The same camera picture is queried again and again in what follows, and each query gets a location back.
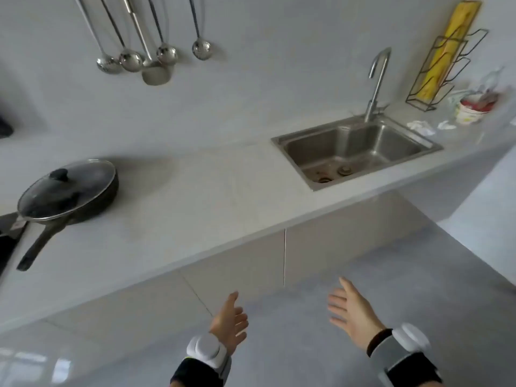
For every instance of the stainless steel sink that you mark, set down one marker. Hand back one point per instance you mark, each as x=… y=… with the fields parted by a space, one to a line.
x=363 y=145

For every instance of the instant noodle cup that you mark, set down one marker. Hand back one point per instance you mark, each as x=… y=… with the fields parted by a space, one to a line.
x=467 y=114

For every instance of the clear plastic bag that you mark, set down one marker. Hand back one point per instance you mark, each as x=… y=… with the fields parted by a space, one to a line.
x=489 y=82

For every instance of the person's right hand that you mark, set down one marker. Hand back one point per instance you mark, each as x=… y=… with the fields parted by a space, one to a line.
x=356 y=314

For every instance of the large crumpled white tissue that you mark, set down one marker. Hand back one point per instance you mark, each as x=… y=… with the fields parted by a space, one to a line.
x=421 y=127

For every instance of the black frying pan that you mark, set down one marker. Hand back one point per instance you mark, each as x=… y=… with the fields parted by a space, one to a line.
x=40 y=241

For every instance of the steel ladle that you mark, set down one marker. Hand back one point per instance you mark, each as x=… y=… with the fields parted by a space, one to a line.
x=166 y=54
x=131 y=60
x=201 y=49

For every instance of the steel gooseneck faucet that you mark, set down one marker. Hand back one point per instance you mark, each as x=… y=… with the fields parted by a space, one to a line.
x=377 y=90

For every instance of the person's left hand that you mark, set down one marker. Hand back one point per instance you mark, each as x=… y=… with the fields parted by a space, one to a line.
x=227 y=324

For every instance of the small crumpled white tissue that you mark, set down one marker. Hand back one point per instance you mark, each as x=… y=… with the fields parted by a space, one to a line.
x=446 y=125

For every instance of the yellow cling wrap box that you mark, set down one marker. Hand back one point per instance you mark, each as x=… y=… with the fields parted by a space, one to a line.
x=459 y=24

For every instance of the black glass gas stove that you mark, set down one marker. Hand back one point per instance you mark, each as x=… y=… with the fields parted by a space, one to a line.
x=6 y=245

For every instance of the round sink drain plug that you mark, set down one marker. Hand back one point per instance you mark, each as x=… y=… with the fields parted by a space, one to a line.
x=344 y=170

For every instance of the glass pan lid black knob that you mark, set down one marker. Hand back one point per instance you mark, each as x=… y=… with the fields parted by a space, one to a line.
x=80 y=185

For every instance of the white cabinet door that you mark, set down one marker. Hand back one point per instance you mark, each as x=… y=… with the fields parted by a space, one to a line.
x=246 y=274
x=342 y=237

